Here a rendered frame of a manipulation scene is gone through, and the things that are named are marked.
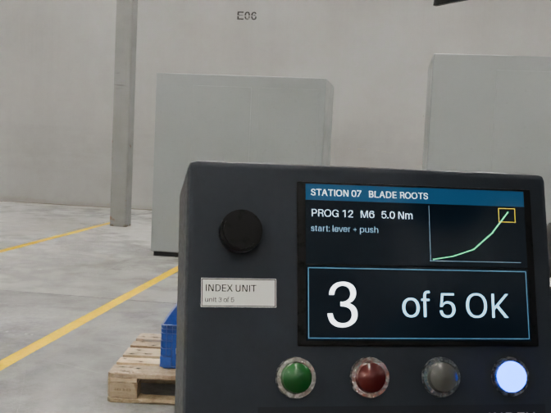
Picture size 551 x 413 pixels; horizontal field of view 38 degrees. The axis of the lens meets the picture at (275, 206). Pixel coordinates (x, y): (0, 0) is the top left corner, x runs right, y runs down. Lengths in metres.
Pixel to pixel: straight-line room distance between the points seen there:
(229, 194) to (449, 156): 6.09
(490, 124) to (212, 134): 3.07
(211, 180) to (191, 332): 0.10
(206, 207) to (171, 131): 7.95
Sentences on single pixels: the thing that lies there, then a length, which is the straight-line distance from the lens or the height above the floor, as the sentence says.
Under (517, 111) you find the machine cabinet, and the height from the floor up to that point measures 1.61.
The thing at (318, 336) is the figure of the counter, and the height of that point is 1.14.
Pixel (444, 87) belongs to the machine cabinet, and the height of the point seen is 1.78.
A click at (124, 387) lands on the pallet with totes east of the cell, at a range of 3.93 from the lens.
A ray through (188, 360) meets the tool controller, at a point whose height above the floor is 1.13.
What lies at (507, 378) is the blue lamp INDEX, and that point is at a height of 1.12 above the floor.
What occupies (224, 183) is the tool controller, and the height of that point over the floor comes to 1.24.
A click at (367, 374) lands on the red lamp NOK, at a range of 0.53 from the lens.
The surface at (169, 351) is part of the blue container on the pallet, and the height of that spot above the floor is 0.23.
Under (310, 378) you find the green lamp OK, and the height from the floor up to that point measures 1.12.
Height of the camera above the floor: 1.27
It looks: 5 degrees down
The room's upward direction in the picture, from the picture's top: 3 degrees clockwise
